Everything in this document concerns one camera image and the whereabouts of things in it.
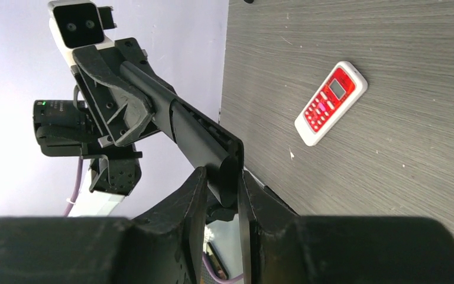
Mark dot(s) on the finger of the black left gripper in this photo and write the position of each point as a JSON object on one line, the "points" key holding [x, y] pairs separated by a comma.
{"points": [[125, 111]]}

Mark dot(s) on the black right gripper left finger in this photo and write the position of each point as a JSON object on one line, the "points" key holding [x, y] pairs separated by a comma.
{"points": [[163, 245]]}

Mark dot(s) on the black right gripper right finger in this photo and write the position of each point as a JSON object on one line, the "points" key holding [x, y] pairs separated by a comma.
{"points": [[279, 246]]}

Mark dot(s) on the black remote control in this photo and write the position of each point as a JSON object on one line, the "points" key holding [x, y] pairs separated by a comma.
{"points": [[204, 142]]}

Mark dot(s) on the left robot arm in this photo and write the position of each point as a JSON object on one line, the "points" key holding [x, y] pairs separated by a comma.
{"points": [[67, 128]]}

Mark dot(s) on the red and white remote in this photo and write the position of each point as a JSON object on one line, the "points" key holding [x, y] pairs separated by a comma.
{"points": [[343, 86]]}

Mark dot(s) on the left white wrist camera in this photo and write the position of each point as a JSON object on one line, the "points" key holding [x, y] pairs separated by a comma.
{"points": [[76, 24]]}

